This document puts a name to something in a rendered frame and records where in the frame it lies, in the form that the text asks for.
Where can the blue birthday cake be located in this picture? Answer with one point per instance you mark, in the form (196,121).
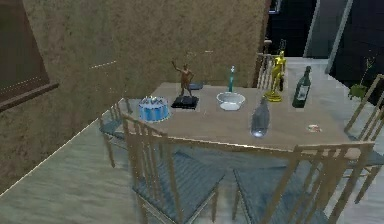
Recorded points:
(153,109)

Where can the brown figure statue black base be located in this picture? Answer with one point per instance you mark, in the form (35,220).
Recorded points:
(185,87)

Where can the small dark blue flat object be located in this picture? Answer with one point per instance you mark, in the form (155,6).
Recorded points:
(196,86)

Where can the wooden dining table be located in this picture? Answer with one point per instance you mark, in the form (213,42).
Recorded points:
(216,128)

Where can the white bowl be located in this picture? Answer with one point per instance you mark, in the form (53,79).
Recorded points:
(230,101)

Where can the teal candle stick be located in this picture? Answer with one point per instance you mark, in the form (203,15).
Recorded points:
(231,79)

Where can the clear glass bottle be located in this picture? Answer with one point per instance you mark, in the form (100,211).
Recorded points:
(260,119)

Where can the wooden chair blue seat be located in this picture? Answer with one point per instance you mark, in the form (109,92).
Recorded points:
(300,190)
(265,71)
(181,181)
(368,133)
(111,128)

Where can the gold figure statue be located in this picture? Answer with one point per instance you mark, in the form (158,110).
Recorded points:
(276,77)

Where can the dark green wine bottle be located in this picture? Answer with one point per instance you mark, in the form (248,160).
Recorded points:
(302,90)

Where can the green house plant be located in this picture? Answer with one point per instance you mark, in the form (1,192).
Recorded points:
(359,88)

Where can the dark framed window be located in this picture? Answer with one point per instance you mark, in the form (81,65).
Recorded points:
(18,50)

